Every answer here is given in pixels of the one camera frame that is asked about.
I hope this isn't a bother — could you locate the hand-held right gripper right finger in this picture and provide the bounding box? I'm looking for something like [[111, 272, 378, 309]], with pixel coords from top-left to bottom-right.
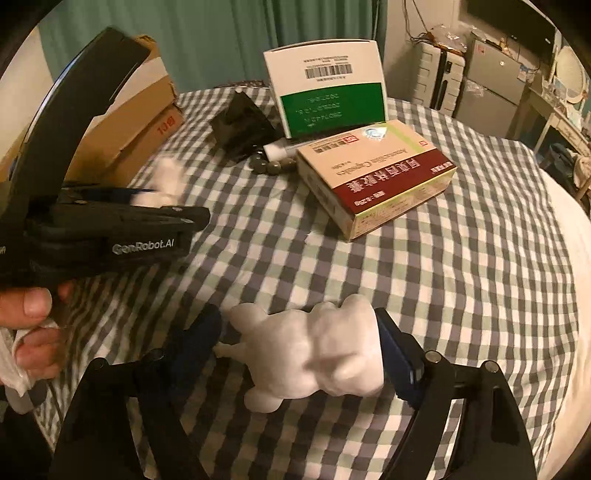
[[374, 308, 539, 480]]

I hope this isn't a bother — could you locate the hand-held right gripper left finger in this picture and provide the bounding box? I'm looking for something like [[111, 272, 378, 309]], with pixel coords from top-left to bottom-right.
[[48, 304, 223, 480]]

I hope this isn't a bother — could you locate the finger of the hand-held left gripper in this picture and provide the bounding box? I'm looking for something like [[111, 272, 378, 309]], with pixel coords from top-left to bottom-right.
[[60, 184, 155, 206], [28, 203, 212, 238]]

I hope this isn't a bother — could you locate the small white fluffy toy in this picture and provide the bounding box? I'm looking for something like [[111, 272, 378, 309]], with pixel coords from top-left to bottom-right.
[[131, 157, 186, 208]]

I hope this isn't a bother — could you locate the cardboard box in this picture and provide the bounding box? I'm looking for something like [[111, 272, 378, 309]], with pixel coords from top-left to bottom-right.
[[0, 36, 185, 190]]

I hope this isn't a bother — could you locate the white animal figurine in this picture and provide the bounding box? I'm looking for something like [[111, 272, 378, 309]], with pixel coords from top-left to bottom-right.
[[213, 293, 386, 414]]

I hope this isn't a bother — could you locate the white tissue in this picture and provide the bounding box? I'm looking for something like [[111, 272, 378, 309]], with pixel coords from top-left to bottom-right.
[[0, 318, 61, 414]]

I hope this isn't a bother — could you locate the green white medicine box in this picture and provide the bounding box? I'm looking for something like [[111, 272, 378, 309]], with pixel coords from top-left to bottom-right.
[[263, 39, 387, 139]]

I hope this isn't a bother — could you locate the person's left hand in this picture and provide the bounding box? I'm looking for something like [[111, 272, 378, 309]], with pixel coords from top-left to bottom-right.
[[0, 282, 75, 384]]

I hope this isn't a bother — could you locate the checked cloth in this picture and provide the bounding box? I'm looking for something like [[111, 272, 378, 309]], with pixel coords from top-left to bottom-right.
[[28, 85, 580, 480]]

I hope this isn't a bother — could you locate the black pouch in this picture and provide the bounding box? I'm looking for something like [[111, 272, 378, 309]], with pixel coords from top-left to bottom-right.
[[210, 90, 278, 162]]

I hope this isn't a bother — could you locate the white tube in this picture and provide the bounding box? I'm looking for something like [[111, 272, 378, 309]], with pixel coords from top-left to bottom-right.
[[263, 140, 308, 160]]

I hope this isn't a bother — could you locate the red white medicine box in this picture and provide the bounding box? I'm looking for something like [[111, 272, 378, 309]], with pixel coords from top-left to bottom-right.
[[295, 120, 458, 243]]

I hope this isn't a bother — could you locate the wide green curtain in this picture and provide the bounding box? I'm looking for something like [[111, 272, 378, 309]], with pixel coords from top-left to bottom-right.
[[39, 0, 389, 100]]

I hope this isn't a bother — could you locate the white suitcase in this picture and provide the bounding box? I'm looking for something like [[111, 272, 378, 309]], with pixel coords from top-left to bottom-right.
[[412, 39, 469, 116]]

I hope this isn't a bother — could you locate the silver fridge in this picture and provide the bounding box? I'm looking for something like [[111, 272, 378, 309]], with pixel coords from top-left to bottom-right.
[[455, 28, 536, 139]]

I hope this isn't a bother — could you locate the white vanity desk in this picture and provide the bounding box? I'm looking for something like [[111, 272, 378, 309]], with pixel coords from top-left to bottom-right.
[[526, 88, 591, 160]]

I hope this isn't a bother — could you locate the clear plastic bag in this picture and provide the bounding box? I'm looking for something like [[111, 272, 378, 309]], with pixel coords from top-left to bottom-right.
[[418, 25, 472, 51]]

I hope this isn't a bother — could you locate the white oval mirror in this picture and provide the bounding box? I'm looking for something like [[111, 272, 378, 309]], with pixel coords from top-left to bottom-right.
[[554, 46, 587, 104]]

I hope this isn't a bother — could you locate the bead bracelet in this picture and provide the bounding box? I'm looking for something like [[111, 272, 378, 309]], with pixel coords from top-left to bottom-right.
[[249, 154, 300, 176]]

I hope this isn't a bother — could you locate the black wall cable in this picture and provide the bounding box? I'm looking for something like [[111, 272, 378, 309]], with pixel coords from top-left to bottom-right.
[[403, 0, 430, 43]]

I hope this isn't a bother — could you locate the black wall television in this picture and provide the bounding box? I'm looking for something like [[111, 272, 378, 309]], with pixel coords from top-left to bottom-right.
[[466, 0, 557, 63]]

